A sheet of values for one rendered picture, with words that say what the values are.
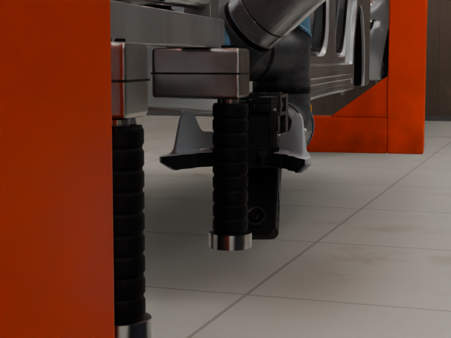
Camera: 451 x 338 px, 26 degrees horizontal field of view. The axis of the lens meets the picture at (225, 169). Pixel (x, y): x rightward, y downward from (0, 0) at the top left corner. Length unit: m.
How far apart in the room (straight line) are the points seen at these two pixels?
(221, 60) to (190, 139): 0.13
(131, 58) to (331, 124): 3.82
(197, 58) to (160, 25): 0.17
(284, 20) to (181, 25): 0.26
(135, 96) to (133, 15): 0.11
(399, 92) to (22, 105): 4.13
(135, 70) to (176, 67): 0.33
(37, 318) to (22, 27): 0.09
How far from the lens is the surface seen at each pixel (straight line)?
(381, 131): 4.42
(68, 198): 0.34
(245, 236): 0.98
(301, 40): 1.25
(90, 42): 0.35
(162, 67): 0.97
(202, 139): 1.06
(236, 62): 0.95
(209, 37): 0.96
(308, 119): 1.26
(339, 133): 4.44
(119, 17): 0.71
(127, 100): 0.63
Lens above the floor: 0.94
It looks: 6 degrees down
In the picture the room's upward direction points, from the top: straight up
